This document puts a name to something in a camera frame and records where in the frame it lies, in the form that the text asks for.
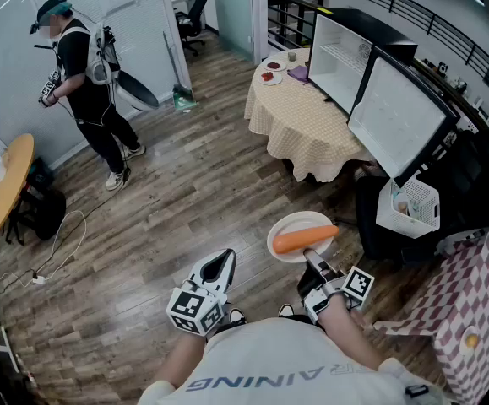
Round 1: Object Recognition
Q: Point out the person's right forearm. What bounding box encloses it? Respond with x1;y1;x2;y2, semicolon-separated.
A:
317;295;388;374

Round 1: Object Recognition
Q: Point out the black mini fridge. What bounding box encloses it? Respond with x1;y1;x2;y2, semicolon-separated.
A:
307;7;461;188

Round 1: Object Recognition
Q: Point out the black railing wooden handrail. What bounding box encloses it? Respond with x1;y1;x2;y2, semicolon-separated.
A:
266;0;489;122

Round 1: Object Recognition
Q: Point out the black strap buckle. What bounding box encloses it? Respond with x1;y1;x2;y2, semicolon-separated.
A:
404;383;432;398

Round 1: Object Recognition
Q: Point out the black stool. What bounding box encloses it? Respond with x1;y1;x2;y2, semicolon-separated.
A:
4;155;68;245

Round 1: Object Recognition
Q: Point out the round table yellow checked cloth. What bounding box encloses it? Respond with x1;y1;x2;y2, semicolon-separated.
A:
243;48;374;184

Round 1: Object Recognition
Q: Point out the white plate of strawberries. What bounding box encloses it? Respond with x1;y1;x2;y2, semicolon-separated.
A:
257;70;284;87

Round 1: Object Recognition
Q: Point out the purple cloth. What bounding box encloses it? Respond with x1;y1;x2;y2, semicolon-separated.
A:
286;65;312;84

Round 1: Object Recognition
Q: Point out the black office chair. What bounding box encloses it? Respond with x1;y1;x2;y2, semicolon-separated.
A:
175;0;212;57

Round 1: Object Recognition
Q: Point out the white power strip with cable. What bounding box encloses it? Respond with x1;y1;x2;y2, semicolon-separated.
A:
0;208;89;295

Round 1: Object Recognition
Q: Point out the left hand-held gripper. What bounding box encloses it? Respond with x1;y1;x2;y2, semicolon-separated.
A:
166;249;238;338

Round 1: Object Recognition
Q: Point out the table with red checked cloth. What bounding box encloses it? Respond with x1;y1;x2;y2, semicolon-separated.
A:
373;220;489;405

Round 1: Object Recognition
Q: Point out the person's left forearm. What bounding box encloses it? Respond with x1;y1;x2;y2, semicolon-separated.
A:
151;332;208;391

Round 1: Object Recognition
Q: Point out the orange carrot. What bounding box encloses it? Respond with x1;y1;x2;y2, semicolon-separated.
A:
272;224;340;256

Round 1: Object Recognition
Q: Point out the black metal balcony railing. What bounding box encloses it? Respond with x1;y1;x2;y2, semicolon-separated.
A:
353;0;489;103

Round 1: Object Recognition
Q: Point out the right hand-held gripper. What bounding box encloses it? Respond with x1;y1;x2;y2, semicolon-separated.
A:
296;248;376;325

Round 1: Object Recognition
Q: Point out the person's white t-shirt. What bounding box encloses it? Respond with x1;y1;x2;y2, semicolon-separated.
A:
137;316;444;405

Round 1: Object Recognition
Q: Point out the small plate with orange food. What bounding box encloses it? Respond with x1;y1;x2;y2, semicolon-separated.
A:
459;324;481;357

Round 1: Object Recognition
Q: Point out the green dustpan with broom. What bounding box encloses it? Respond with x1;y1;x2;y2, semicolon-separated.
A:
161;30;195;112

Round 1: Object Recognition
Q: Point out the white plastic basket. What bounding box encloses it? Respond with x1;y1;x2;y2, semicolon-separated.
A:
375;175;442;240

